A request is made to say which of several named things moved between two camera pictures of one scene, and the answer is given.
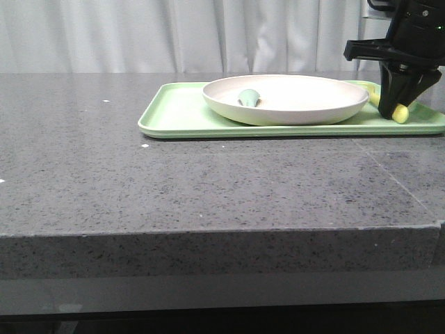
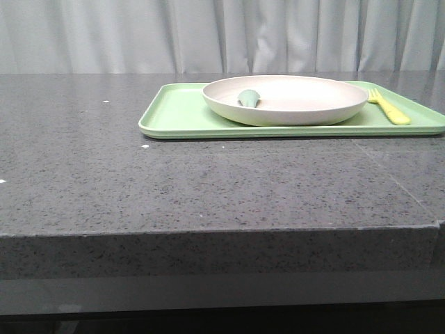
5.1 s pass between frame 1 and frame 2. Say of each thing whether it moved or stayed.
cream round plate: stayed
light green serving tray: stayed
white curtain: stayed
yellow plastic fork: moved
